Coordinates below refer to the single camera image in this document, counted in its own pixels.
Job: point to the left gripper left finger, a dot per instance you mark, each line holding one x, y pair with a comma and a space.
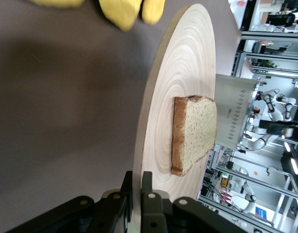
90, 213

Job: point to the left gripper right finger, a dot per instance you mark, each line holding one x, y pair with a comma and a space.
168, 216

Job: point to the bread slice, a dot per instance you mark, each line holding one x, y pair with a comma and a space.
199, 131

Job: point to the round wooden plate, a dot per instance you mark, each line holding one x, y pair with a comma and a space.
187, 60

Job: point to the cream and chrome toaster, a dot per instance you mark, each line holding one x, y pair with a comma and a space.
231, 97

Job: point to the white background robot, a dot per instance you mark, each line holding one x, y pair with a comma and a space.
248, 201
258, 143
272, 106

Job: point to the blue background sign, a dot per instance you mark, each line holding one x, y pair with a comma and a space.
261, 212

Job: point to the plain table cover cloth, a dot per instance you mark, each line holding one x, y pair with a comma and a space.
54, 97

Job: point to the green background plant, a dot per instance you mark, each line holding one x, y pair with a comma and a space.
269, 64

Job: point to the yellow quilted oven mitt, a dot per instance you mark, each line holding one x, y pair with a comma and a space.
122, 14

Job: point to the background aluminium frame rack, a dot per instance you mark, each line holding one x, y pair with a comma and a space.
272, 38

